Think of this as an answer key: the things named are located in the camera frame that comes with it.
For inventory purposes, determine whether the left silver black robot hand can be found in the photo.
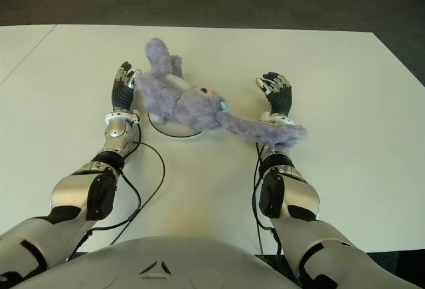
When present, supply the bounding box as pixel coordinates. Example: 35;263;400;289
110;60;144;113

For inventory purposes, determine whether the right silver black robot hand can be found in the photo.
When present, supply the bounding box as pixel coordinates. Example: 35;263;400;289
254;71;294;116

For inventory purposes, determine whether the purple plush bunny doll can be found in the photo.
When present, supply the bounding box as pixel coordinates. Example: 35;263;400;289
135;37;308;149

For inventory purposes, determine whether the white plate black rim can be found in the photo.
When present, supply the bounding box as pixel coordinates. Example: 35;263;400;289
147;112;207;140

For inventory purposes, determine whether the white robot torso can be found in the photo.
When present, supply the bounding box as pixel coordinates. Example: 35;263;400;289
35;235;300;289

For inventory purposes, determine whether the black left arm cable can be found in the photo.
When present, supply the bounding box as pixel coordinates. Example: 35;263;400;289
65;140;166;264

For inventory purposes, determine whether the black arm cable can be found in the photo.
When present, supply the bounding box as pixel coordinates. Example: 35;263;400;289
251;140;290;272
65;140;166;264

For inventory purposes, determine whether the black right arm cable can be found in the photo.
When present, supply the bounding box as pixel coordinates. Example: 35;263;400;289
251;140;290;272

